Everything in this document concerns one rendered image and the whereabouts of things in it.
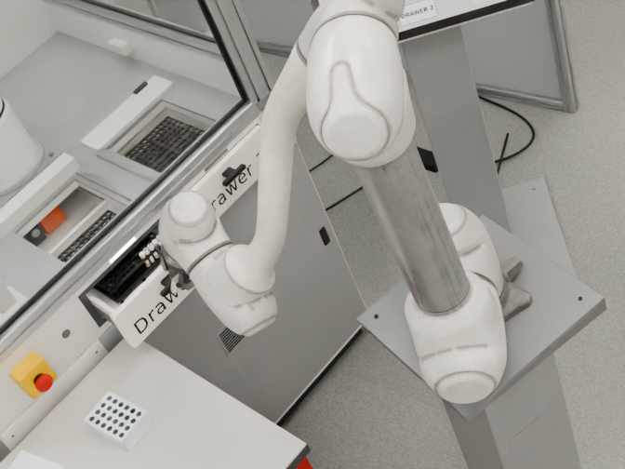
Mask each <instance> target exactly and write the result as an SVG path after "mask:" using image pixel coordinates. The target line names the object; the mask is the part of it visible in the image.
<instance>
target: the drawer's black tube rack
mask: <svg viewBox="0 0 625 469"><path fill-rule="evenodd" d="M151 235H153V236H152V237H150V236H151ZM156 237H157V234H154V233H152V232H150V233H149V234H147V235H146V236H145V237H144V238H143V239H142V240H141V241H140V242H139V243H138V244H137V245H136V246H135V247H134V248H133V249H132V250H131V251H130V252H129V253H128V254H127V255H126V256H125V257H124V258H123V259H122V260H121V261H119V262H118V263H117V264H116V265H115V266H114V268H112V270H111V271H110V272H109V273H108V274H107V275H105V276H104V277H103V278H102V279H101V281H100V282H99V283H98V284H97V285H96V286H95V287H94V289H95V290H97V291H99V292H100V293H102V294H104V295H105V296H107V297H108V298H110V299H112V300H113V301H115V302H117V303H119V302H120V303H121V304H122V303H123V302H124V301H123V298H124V297H125V296H126V295H127V294H128V293H129V292H130V291H131V290H132V289H133V288H134V287H135V286H136V285H137V284H138V283H139V282H140V281H141V280H142V281H143V282H144V281H145V280H146V278H145V276H146V275H147V274H148V273H149V272H150V271H151V270H152V269H153V268H154V267H155V266H156V265H157V264H158V263H159V262H160V258H157V259H156V258H155V257H153V258H154V262H150V264H151V265H150V266H149V267H147V266H146V265H145V263H143V264H142V266H141V267H140V268H139V269H138V270H137V271H136V272H134V273H133V274H132V275H131V276H130V277H129V278H128V279H127V280H126V281H125V282H124V283H123V284H122V285H121V286H120V287H119V288H118V289H117V290H116V291H115V292H114V293H113V294H111V293H110V292H108V291H107V290H106V289H107V288H108V287H109V286H111V285H112V283H113V282H114V281H115V280H116V279H117V278H118V277H119V276H120V275H121V274H122V273H123V272H124V271H125V270H126V269H127V268H128V267H129V266H130V265H131V264H132V263H134V261H135V260H136V259H137V258H138V257H139V256H140V255H139V254H140V252H142V251H143V249H144V248H147V246H148V244H150V243H152V241H153V240H154V239H155V238H156ZM152 256H153V255H152ZM148 261H149V259H148Z"/></svg>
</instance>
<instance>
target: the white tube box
mask: <svg viewBox="0 0 625 469"><path fill-rule="evenodd" d="M83 421H84V423H85V424H86V425H87V426H88V428H89V429H90V430H91V431H93V432H95V433H97V434H98V435H100V436H103V437H104V438H106V439H108V440H110V441H111V442H113V443H114V444H116V445H117V446H119V447H121V448H123V449H125V450H127V451H130V449H131V448H132V447H133V446H134V445H135V443H136V442H137V441H138V440H139V438H140V437H141V436H142V435H143V433H144V432H145V431H146V430H147V428H148V427H149V426H150V425H151V423H152V422H153V418H152V417H151V416H150V414H149V413H148V412H147V410H145V409H142V408H140V407H138V406H136V405H134V404H133V403H131V402H129V401H127V400H125V399H124V398H122V397H120V396H118V395H116V394H114V393H112V392H110V391H108V392H107V393H106V394H105V395H104V397H103V398H102V399H101V400H100V401H99V403H98V404H97V405H96V406H95V407H94V408H93V409H92V410H91V411H90V412H89V413H88V415H87V416H86V417H85V418H84V419H83Z"/></svg>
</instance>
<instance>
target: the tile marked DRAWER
mask: <svg viewBox="0 0 625 469"><path fill-rule="evenodd" d="M438 16H439V15H438V11H437V7H436V4H435V1H434V0H420V1H418V2H415V3H411V4H408V5H405V8H404V13H403V15H402V17H401V18H400V19H399V22H400V26H401V27H404V26H407V25H410V24H413V23H416V22H420V21H423V20H428V19H431V18H435V17H438Z"/></svg>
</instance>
